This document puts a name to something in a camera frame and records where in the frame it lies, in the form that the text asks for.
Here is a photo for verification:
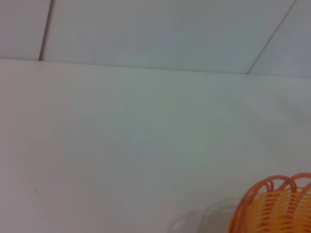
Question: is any orange plastic wire basket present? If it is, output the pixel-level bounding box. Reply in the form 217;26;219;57
228;172;311;233

